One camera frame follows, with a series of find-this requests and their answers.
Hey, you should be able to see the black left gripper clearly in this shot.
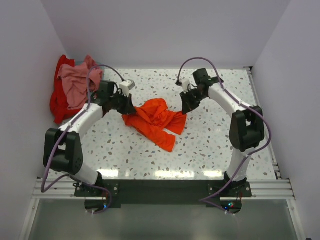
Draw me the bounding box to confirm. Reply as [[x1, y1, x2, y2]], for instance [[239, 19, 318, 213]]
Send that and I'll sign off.
[[109, 91, 136, 116]]

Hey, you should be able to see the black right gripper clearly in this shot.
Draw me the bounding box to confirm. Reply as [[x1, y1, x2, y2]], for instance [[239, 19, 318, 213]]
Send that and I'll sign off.
[[180, 88, 207, 115]]

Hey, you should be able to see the orange t shirt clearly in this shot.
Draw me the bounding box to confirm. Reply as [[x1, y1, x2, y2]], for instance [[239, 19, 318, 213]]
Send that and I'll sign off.
[[122, 98, 187, 152]]

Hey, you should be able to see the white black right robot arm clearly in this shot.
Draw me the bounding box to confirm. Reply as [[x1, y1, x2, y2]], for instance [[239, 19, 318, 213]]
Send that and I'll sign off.
[[176, 68, 265, 197]]

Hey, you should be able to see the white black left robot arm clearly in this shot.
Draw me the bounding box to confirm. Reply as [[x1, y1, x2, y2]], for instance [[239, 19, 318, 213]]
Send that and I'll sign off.
[[42, 80, 136, 196]]

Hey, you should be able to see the teal laundry basket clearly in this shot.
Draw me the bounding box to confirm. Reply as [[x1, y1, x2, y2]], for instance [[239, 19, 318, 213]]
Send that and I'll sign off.
[[74, 55, 103, 99]]

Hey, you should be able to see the pink t shirt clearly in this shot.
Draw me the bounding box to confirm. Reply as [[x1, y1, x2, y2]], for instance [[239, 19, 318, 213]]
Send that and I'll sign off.
[[57, 55, 103, 110]]

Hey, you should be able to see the red t shirt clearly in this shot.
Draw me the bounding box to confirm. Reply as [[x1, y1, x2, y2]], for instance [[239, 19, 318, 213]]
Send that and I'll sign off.
[[49, 55, 92, 124]]

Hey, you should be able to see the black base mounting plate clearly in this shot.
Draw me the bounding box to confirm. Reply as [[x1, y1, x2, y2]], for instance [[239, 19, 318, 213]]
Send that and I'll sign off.
[[73, 180, 253, 214]]

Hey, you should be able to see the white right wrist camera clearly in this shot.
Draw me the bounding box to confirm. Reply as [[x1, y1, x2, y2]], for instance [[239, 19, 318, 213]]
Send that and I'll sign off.
[[181, 79, 191, 94]]

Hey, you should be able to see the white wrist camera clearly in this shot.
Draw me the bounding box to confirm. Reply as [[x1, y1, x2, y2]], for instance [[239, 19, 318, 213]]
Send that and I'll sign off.
[[119, 80, 136, 97], [181, 79, 191, 94]]

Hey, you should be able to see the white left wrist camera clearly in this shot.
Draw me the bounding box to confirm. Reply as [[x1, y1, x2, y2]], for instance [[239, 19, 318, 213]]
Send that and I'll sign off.
[[119, 80, 136, 97]]

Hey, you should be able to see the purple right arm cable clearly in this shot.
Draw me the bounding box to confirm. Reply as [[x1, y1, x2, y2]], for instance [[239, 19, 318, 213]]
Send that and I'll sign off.
[[175, 57, 273, 209]]

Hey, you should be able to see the aluminium front frame rail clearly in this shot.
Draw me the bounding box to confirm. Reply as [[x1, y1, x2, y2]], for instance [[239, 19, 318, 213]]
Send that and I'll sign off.
[[32, 179, 295, 201]]

